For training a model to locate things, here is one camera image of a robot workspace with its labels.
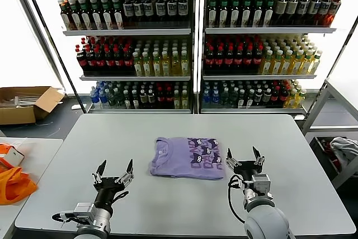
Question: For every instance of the dark green drink bottle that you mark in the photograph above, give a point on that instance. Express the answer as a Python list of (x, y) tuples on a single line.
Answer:
[(224, 99), (119, 99), (233, 99), (112, 99)]

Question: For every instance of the red drink bottle white cap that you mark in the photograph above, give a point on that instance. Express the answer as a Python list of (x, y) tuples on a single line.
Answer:
[(334, 9)]

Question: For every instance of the grey metal shelving unit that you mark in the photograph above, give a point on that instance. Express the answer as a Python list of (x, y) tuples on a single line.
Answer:
[(126, 32), (265, 30)]

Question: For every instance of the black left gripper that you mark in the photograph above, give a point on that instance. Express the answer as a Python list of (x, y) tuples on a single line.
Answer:
[(107, 184)]

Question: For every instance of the black plastic crate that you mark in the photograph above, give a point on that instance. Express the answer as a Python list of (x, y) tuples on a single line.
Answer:
[(319, 149)]

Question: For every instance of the dark drink bottle beige label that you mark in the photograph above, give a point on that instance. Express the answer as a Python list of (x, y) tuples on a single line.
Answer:
[(281, 9), (291, 9)]

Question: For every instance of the blue drink bottle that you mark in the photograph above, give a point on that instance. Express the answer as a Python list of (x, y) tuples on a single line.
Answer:
[(215, 97), (94, 97), (103, 97), (206, 97)]

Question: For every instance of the small white carton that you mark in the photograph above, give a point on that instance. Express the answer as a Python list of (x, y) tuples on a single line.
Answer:
[(15, 157)]

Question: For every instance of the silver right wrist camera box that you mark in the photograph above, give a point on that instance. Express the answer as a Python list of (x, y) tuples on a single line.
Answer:
[(261, 185)]

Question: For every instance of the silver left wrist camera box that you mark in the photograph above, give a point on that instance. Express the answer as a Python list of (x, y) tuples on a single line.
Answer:
[(85, 211)]

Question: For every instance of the white metal rack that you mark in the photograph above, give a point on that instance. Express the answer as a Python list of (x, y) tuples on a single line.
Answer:
[(330, 128)]

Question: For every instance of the white packing strips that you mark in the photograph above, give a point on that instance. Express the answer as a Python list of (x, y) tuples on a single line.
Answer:
[(19, 102)]

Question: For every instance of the open brown cardboard box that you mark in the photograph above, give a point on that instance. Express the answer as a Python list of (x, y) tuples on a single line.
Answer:
[(16, 116)]

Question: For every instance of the orange fabric bag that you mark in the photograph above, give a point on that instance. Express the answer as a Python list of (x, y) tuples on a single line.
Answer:
[(14, 188)]

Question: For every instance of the small white floor object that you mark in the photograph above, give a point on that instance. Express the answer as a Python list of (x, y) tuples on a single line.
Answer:
[(75, 107)]

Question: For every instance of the red cloth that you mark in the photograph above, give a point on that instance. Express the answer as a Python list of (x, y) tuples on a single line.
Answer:
[(327, 145)]

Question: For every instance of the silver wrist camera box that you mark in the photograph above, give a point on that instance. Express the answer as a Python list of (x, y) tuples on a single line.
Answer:
[(85, 211), (261, 185)]

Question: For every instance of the dark drink bottle navy label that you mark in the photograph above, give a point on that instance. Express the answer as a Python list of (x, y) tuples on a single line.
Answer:
[(148, 9), (160, 9), (172, 8), (138, 9), (128, 9), (324, 9), (183, 8), (313, 9), (302, 9)]

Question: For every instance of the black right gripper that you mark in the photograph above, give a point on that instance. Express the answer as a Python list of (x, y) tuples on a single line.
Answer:
[(247, 167)]

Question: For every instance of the clear plastic bag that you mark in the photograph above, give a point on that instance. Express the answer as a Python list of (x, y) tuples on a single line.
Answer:
[(16, 141)]

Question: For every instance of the cola bottle red cap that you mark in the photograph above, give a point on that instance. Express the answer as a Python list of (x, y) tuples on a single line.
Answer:
[(229, 61), (81, 62), (128, 62), (160, 99), (109, 62), (209, 61), (257, 61), (283, 96), (169, 99), (90, 62), (275, 97), (219, 61), (99, 62), (248, 61), (118, 62), (238, 61)]

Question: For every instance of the grey white cloth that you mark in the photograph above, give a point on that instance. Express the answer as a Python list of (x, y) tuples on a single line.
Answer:
[(344, 149)]

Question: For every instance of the purple printed t-shirt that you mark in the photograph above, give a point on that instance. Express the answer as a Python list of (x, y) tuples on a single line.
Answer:
[(176, 160)]

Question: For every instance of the dark drink bottle white cap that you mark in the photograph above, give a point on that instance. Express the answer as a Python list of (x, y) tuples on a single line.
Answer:
[(250, 99), (241, 99), (151, 99), (143, 99), (258, 97), (135, 100), (267, 96), (127, 100)]

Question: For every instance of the yellow juice bottle green label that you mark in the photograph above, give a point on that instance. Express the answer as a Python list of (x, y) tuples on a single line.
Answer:
[(315, 65), (291, 100), (305, 65), (299, 99), (184, 66), (137, 66), (184, 100), (276, 65), (176, 100), (266, 65), (296, 65), (286, 65), (146, 66), (156, 66), (165, 66), (175, 66)]

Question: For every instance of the grey diagonal frame beam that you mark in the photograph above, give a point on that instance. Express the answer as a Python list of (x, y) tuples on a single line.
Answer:
[(36, 26)]

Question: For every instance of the black diagonal frame bar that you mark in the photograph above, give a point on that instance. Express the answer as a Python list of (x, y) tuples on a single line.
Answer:
[(52, 40)]

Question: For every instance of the orange packet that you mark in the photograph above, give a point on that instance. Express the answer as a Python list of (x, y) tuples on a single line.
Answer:
[(4, 149)]

